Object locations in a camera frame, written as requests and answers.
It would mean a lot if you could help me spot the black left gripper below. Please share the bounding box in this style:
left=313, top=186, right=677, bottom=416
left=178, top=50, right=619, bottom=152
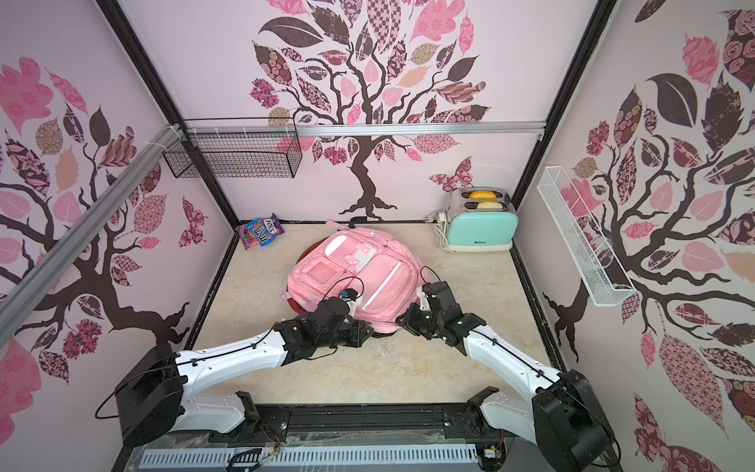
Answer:
left=315, top=319, right=373, bottom=348

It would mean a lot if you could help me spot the pink backpack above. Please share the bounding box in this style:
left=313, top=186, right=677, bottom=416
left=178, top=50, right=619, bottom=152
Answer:
left=282, top=221, right=424, bottom=336

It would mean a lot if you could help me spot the red backpack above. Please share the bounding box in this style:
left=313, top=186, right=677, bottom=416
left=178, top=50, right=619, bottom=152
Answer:
left=283, top=239, right=324, bottom=315

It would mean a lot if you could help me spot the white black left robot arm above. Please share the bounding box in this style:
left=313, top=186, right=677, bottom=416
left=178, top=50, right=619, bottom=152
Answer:
left=114, top=297, right=375, bottom=448

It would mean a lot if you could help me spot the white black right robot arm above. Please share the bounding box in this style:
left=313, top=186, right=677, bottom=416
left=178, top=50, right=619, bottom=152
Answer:
left=396, top=281, right=619, bottom=471

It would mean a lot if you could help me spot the blue M&M's candy bag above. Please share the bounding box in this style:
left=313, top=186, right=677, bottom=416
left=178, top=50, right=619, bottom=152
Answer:
left=243, top=219, right=276, bottom=248

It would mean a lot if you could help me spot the mint green toaster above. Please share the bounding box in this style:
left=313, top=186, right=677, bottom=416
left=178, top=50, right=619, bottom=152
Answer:
left=446, top=187, right=519, bottom=252

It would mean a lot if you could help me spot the pink red candy bag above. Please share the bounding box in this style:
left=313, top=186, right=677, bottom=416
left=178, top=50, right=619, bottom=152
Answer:
left=236, top=225, right=252, bottom=249

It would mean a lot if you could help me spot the white toaster power cord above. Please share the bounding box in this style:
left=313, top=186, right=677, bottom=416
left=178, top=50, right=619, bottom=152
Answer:
left=425, top=211, right=452, bottom=254

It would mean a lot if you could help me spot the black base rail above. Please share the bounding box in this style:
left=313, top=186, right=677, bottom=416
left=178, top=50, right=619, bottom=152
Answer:
left=223, top=400, right=603, bottom=444

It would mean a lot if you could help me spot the white slotted cable duct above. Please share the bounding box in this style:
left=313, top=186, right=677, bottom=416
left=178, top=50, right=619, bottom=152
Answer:
left=137, top=444, right=478, bottom=471

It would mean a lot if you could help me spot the white wire shelf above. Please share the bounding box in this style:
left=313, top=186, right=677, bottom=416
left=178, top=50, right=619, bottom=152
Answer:
left=537, top=166, right=637, bottom=307

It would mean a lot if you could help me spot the black wire basket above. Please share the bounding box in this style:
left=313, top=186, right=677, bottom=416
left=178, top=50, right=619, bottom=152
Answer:
left=162, top=115, right=304, bottom=179

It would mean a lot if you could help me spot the aluminium rail back wall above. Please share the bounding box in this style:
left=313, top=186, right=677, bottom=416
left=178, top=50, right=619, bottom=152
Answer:
left=188, top=121, right=547, bottom=137

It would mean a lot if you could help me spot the aluminium rail wall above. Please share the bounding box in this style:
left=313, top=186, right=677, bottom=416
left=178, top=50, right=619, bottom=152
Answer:
left=188, top=121, right=547, bottom=137
left=1, top=124, right=180, bottom=343

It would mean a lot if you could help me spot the aluminium rail left wall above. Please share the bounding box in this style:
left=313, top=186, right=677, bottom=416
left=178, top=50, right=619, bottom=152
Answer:
left=1, top=124, right=180, bottom=343

